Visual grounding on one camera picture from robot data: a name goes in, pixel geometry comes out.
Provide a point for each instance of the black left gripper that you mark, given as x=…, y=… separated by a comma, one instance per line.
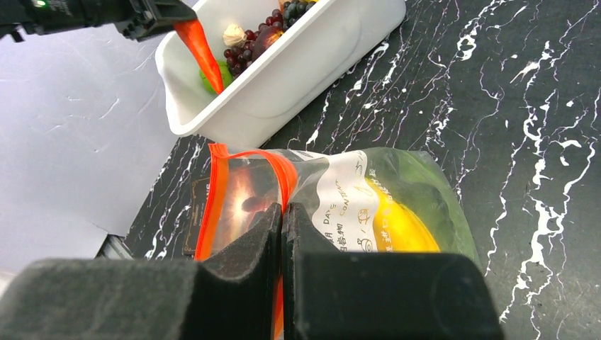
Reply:
x=141, y=20

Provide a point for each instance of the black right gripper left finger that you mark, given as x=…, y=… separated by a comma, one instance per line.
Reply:
x=231, y=295

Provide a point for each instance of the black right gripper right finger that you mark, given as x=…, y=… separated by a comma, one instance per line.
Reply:
x=331, y=294

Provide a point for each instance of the red carrot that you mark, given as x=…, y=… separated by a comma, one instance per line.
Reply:
x=193, y=36

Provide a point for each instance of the yellow banana bunch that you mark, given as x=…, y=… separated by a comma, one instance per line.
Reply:
x=396, y=227

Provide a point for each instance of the clear zip top bag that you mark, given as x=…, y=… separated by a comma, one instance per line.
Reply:
x=332, y=189

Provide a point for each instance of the white garlic bulb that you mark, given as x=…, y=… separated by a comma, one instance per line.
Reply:
x=234, y=36

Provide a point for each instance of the red grape bunch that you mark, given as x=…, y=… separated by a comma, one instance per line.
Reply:
x=238, y=59

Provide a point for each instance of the dark plum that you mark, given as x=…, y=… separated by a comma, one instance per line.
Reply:
x=266, y=38

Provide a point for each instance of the dark grape bunch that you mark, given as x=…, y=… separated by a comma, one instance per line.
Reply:
x=288, y=13

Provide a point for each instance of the white plastic bin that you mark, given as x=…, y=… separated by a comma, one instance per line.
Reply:
x=330, y=38

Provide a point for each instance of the aluminium rail frame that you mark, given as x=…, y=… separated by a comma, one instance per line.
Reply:
x=113, y=247

